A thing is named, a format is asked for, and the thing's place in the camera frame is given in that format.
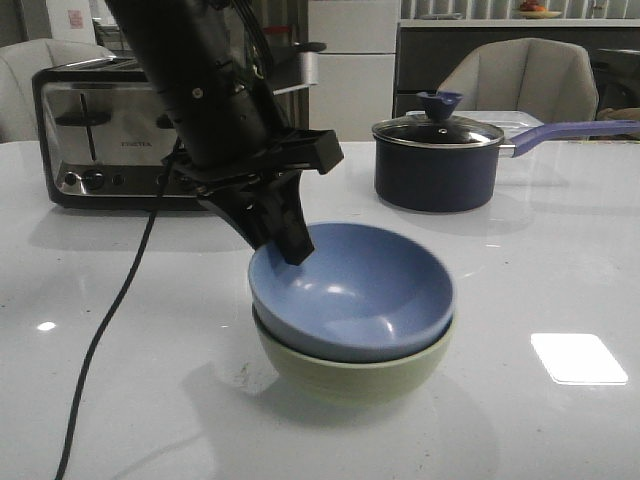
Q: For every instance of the beige armchair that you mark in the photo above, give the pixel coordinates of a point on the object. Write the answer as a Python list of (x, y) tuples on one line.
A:
[(549, 80), (19, 63)]

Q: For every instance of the glass pot lid blue knob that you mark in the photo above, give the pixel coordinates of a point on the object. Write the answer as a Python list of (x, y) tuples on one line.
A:
[(437, 126)]

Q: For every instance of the clear plastic container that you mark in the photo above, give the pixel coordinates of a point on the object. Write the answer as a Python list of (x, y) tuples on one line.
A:
[(511, 122)]

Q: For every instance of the blue bowl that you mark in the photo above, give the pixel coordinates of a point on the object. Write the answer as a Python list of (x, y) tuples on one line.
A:
[(364, 295)]

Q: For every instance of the white refrigerator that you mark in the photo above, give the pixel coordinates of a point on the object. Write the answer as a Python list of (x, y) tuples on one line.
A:
[(356, 70)]

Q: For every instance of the fruit plate on counter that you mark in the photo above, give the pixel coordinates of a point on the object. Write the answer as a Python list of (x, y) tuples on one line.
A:
[(533, 9)]

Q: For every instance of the red barrier tape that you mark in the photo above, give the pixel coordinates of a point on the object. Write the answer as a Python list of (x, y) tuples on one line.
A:
[(277, 30)]

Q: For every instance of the beige armchair right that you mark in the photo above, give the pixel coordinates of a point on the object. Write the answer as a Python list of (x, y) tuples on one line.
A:
[(549, 80)]

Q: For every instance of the black chrome four-slot toaster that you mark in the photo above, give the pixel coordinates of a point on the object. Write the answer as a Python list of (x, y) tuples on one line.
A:
[(103, 136)]

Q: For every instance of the beige armchair left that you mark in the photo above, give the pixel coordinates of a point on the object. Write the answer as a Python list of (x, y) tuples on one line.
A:
[(19, 63)]

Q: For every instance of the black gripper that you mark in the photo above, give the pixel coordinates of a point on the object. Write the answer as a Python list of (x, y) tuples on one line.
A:
[(284, 221)]

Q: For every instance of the dark blue saucepan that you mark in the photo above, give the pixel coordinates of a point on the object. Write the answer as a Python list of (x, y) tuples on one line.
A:
[(455, 180)]

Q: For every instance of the green bowl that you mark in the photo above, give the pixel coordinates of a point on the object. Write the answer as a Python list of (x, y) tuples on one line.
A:
[(353, 384)]

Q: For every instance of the grey counter cabinet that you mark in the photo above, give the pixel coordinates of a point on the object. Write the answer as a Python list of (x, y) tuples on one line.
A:
[(427, 51)]

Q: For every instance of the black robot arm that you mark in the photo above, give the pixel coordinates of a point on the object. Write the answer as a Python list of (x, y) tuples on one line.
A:
[(209, 62)]

